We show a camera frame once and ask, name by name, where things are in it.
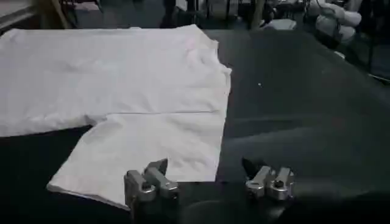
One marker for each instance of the dark table cloth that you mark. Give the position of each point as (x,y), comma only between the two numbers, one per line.
(298,121)

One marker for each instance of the white shirt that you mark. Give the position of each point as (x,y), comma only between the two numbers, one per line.
(137,100)

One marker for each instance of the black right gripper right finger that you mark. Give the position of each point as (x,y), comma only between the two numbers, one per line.
(268,184)

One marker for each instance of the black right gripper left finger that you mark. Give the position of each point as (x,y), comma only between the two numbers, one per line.
(152,182)

